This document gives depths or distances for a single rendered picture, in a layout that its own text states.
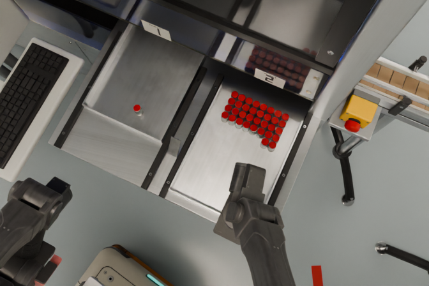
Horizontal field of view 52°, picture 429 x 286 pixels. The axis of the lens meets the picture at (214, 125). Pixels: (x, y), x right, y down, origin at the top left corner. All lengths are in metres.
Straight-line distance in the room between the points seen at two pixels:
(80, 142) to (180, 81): 0.34
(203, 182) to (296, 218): 0.97
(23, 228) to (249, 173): 0.40
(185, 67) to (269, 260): 0.79
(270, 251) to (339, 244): 1.49
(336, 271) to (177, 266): 0.73
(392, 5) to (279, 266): 0.44
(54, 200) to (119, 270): 1.11
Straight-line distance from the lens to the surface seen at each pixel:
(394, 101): 1.34
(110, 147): 1.32
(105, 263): 1.91
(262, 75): 1.19
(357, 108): 1.20
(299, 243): 2.16
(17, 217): 0.80
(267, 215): 0.78
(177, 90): 1.33
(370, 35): 0.85
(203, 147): 1.28
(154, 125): 1.31
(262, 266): 0.71
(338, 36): 0.89
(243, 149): 1.27
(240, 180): 0.85
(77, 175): 2.27
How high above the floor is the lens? 2.13
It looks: 75 degrees down
